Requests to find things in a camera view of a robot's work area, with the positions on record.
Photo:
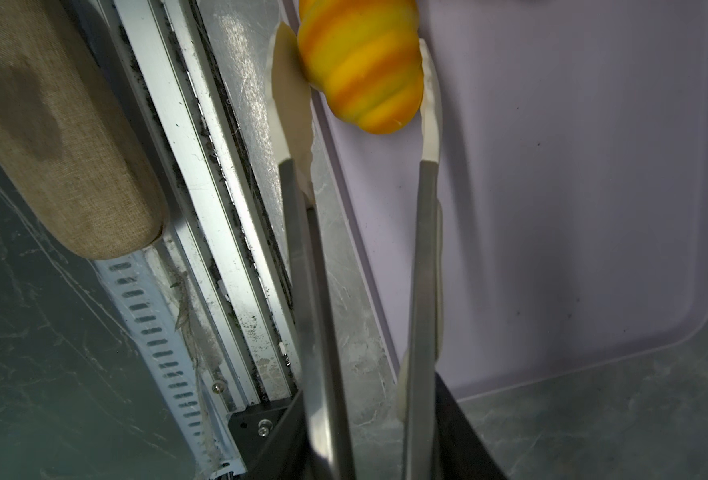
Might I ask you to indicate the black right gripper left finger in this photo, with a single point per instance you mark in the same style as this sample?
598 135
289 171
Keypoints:
273 440

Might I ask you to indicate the small ridged shell bread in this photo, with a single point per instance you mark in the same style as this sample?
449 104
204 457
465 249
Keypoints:
365 58

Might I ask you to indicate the brown stone-like sponge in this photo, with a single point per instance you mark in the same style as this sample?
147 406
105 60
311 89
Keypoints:
65 141

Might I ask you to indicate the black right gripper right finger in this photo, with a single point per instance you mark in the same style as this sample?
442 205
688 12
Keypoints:
462 453

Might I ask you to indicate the white handled tongs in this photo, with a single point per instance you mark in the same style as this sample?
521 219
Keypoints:
289 113

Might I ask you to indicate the lilac silicone mat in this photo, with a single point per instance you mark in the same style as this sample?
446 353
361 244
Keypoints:
573 183

